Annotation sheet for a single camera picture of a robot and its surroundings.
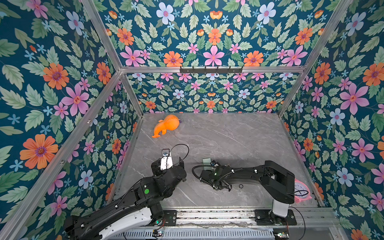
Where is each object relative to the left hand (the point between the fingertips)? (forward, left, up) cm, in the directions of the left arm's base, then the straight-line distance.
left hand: (175, 161), depth 72 cm
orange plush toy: (+39, +7, -15) cm, 42 cm away
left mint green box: (+7, -16, -18) cm, 25 cm away
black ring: (-9, -35, -21) cm, 42 cm away
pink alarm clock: (-15, -67, -19) cm, 71 cm away
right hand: (-3, -28, -20) cm, 34 cm away
